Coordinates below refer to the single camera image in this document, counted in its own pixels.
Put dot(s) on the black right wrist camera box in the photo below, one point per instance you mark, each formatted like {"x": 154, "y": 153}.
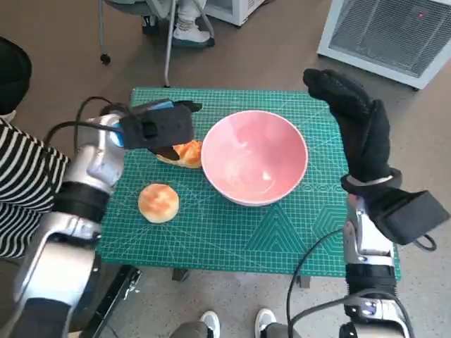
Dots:
{"x": 412, "y": 218}

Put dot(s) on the white shoe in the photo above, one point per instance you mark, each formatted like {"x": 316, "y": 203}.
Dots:
{"x": 265, "y": 319}
{"x": 210, "y": 322}

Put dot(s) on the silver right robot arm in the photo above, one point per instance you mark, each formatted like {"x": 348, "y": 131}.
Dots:
{"x": 366, "y": 243}

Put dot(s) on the green cutting mat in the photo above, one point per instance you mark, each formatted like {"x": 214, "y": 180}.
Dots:
{"x": 229, "y": 239}

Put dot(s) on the lobed toy bread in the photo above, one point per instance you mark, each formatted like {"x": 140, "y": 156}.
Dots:
{"x": 190, "y": 155}

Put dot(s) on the seated person's legs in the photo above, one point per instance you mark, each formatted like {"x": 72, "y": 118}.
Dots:
{"x": 190, "y": 33}

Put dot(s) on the black metal bar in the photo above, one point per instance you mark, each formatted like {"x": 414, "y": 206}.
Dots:
{"x": 116, "y": 295}

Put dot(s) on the pink bowl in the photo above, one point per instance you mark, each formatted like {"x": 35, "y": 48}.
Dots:
{"x": 253, "y": 158}

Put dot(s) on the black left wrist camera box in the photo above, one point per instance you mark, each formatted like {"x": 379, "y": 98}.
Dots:
{"x": 158, "y": 126}

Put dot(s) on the grey leg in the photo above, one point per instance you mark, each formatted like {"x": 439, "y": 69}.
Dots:
{"x": 190, "y": 331}
{"x": 280, "y": 331}

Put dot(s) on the round toy bread bun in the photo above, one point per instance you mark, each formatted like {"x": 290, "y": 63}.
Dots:
{"x": 158, "y": 202}

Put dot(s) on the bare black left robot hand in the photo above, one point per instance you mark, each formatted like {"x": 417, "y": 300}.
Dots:
{"x": 160, "y": 104}

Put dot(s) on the white cabinet appliance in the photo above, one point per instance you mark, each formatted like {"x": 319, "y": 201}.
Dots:
{"x": 239, "y": 10}

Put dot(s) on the grey table leg bracket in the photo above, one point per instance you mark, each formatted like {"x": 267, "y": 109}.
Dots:
{"x": 304, "y": 282}
{"x": 181, "y": 275}

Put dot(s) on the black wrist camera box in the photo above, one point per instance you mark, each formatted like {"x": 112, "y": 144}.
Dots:
{"x": 412, "y": 218}
{"x": 158, "y": 126}

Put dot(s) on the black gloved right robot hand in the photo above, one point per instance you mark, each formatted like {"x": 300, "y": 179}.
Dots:
{"x": 366, "y": 141}

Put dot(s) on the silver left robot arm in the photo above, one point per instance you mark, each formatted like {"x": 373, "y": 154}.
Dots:
{"x": 91, "y": 165}

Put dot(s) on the person in striped cloth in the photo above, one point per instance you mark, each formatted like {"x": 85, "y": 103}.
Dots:
{"x": 21, "y": 158}

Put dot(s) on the white appliance with mesh grille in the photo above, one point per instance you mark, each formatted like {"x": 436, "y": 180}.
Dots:
{"x": 387, "y": 35}

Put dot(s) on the grey wheeled chair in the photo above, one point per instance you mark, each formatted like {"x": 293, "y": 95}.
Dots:
{"x": 104, "y": 58}

